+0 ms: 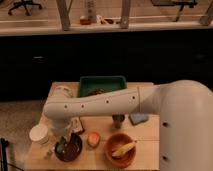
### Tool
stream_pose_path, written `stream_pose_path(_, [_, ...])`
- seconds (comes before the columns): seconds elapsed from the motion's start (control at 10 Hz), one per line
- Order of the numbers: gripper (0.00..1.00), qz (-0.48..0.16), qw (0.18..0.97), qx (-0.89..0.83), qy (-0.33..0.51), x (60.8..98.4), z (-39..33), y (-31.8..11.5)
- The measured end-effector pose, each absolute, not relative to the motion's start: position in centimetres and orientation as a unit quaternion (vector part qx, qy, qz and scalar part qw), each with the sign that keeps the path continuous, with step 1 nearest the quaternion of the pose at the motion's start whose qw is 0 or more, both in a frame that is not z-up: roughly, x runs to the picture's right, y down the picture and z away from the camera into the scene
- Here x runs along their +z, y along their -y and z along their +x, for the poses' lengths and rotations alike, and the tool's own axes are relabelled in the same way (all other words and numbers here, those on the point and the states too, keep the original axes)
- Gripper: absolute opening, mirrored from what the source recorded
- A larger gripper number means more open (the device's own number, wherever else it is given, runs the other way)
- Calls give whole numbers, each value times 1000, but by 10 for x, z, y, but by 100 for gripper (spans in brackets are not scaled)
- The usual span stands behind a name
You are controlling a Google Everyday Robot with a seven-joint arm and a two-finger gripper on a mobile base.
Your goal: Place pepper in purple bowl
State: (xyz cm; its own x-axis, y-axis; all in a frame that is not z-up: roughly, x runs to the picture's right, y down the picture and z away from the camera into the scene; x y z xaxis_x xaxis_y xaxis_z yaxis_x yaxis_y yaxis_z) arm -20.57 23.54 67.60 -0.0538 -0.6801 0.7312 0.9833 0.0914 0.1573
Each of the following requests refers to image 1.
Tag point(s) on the black tripod stand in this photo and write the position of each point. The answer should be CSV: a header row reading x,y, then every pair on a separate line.
x,y
3,154

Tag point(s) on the green pepper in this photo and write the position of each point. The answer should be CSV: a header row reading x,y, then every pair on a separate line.
x,y
61,145

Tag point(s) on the blue sponge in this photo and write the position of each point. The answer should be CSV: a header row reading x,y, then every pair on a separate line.
x,y
138,118

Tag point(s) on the orange bowl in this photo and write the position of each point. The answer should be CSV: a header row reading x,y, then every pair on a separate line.
x,y
114,142

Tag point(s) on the dark purple bowl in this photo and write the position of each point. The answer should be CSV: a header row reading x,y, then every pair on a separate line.
x,y
72,149

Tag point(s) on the yellow corn cob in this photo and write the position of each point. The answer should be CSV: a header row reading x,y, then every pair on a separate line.
x,y
120,152

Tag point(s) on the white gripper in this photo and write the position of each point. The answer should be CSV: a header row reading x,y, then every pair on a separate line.
x,y
63,127

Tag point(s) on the white cup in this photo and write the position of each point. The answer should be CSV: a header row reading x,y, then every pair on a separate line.
x,y
39,134

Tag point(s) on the red object on shelf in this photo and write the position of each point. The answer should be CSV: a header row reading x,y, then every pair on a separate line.
x,y
85,21

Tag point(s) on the orange round food item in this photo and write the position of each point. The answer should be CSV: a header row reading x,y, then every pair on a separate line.
x,y
93,139

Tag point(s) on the metal cup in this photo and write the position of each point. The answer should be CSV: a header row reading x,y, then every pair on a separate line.
x,y
118,120

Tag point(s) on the green plastic bin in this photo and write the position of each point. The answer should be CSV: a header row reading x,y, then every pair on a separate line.
x,y
89,84

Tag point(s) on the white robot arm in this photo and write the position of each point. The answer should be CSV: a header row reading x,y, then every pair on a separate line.
x,y
185,109

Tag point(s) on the brown packaged item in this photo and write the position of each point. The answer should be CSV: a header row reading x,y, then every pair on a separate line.
x,y
78,125

